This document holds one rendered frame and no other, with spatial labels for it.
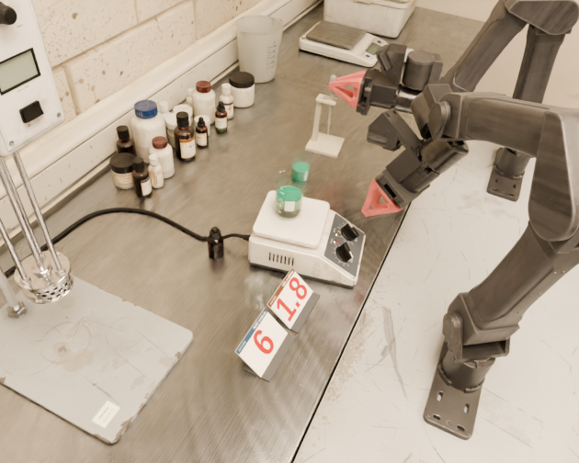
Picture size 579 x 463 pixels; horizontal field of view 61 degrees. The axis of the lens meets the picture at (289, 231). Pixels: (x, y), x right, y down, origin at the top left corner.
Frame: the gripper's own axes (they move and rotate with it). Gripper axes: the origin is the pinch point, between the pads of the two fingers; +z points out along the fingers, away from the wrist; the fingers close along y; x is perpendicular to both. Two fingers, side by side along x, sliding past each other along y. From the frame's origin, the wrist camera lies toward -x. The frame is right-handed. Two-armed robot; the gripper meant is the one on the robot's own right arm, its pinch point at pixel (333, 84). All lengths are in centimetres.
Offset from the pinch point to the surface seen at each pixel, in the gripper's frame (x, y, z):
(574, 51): 22, -104, -69
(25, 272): -4, 71, 22
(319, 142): 15.3, 0.8, 1.6
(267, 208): 7.1, 36.9, 1.9
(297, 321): 16, 53, -9
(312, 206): 7.3, 33.1, -5.6
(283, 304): 13, 52, -7
